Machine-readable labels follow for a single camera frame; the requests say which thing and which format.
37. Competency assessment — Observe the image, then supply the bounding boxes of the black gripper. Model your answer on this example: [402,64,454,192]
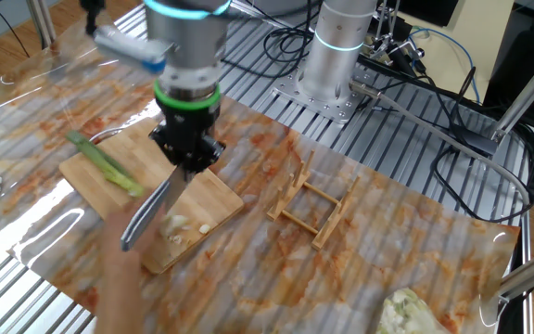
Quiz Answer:
[148,104,227,173]

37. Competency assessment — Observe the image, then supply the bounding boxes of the steel cleaver knife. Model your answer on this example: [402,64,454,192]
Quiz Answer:
[120,164,194,252]

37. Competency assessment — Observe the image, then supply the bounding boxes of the green scallion stalk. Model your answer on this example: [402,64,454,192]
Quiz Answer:
[65,130,146,199]

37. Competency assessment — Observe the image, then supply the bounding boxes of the person's bare forearm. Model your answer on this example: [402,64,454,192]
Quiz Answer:
[93,257,150,334]

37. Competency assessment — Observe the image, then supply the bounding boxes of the plastic bag of chopped scallions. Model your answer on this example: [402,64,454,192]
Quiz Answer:
[375,287,453,334]

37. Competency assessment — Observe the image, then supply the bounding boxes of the person's hand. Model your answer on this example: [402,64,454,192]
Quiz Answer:
[95,202,167,266]

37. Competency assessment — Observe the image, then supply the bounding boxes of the wooden cutting board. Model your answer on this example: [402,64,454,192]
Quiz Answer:
[57,118,245,275]

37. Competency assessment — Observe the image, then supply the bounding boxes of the chopped scallion pieces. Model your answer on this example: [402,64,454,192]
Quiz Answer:
[162,212,212,246]

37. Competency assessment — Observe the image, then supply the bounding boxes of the wooden peg rack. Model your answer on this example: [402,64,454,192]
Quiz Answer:
[265,148,362,252]

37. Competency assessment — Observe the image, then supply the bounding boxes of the silver robot mounting plate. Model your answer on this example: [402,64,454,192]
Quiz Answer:
[271,64,370,125]

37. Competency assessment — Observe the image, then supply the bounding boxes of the marble pattern plastic mat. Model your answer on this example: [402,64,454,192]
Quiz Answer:
[0,4,521,334]

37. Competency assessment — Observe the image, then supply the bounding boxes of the metal clamp stand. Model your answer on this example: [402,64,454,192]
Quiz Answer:
[367,0,428,71]

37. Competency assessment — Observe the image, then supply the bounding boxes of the green adapter ring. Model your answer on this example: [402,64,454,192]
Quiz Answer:
[153,79,222,111]

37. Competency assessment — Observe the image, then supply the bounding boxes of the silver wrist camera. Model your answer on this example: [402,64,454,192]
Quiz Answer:
[93,25,169,74]

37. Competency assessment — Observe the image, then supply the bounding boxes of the black coiled cable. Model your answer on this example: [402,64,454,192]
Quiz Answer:
[222,0,317,79]

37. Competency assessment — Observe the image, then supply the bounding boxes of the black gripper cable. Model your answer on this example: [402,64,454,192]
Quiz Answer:
[79,0,107,37]

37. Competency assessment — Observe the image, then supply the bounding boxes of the grey hose cable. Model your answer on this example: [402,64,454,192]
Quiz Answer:
[349,79,532,208]

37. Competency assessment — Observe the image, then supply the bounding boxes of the black floor cables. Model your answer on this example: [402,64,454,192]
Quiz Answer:
[359,50,534,224]

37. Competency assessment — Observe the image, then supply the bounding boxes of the blue cable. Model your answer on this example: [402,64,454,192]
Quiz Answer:
[408,26,481,106]

